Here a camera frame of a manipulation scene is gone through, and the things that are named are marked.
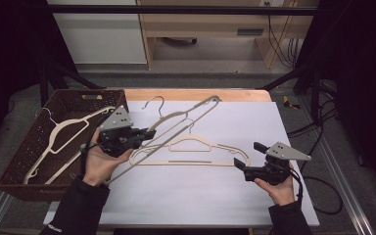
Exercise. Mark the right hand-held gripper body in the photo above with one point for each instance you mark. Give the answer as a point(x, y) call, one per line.
point(284, 151)

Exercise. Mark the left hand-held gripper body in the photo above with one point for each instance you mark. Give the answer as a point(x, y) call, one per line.
point(116, 119)

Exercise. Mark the cream plastic clothes hanger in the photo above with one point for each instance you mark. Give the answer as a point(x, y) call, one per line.
point(75, 121)
point(189, 121)
point(225, 163)

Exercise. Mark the brown wicker basket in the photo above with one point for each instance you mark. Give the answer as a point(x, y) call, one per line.
point(16, 163)

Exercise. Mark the person's right hand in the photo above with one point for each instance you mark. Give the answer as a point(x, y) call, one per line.
point(280, 192)

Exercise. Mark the person's left hand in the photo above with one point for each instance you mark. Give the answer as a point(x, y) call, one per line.
point(98, 163)

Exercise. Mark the yellow black tool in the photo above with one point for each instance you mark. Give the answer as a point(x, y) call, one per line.
point(290, 103)

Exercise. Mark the white table mat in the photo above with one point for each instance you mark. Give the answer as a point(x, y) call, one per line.
point(192, 196)

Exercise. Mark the white cabinet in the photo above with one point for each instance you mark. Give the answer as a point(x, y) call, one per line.
point(101, 39)

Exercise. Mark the low wheeled stand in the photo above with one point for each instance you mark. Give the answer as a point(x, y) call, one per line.
point(181, 40)

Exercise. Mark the dark curtain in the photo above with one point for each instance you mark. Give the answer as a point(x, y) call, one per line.
point(365, 65)
point(9, 49)

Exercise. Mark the beige wooden desk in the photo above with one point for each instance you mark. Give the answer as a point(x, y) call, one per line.
point(202, 23)

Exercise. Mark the white power strip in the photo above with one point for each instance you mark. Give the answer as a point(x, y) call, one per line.
point(272, 2)

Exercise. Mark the black metal frame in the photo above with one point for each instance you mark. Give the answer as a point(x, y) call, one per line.
point(176, 9)

